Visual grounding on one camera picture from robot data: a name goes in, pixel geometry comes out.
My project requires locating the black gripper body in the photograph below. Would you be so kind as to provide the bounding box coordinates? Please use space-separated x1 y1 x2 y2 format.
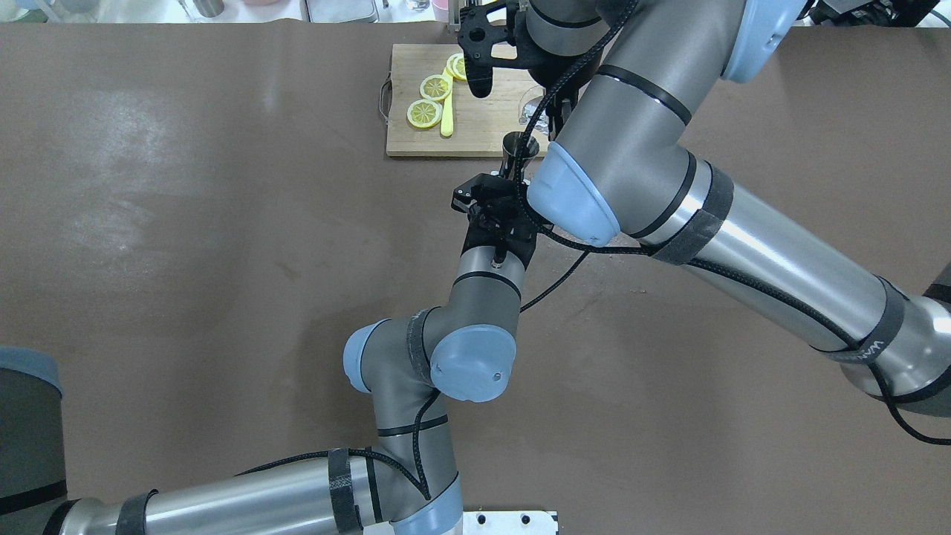
507 1 588 82
462 195 537 268

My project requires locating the clear glass measuring cup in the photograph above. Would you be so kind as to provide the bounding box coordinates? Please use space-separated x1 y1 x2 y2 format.
519 85 551 141

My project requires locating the steel double jigger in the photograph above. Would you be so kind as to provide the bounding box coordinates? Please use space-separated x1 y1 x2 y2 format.
499 132 539 181

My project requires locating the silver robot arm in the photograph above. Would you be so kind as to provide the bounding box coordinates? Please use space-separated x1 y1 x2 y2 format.
458 1 949 447
2 182 534 534

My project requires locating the lemon slice lower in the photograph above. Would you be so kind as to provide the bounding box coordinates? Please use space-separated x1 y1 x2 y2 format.
446 52 467 82

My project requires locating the lemon slice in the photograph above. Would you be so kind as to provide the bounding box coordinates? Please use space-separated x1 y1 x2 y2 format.
419 74 454 103
406 99 443 129
446 52 467 82

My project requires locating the lemon slice middle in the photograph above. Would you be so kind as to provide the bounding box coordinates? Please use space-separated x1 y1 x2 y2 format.
419 74 454 103

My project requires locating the yellow plastic knife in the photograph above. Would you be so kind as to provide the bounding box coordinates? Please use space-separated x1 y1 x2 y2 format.
439 70 455 138

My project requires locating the bamboo cutting board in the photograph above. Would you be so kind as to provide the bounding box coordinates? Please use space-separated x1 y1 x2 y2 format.
379 44 551 158

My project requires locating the lemon slice upper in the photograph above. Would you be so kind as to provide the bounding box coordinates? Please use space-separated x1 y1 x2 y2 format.
406 99 443 129

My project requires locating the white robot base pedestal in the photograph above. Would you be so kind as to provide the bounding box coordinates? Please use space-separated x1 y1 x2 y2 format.
461 510 559 534

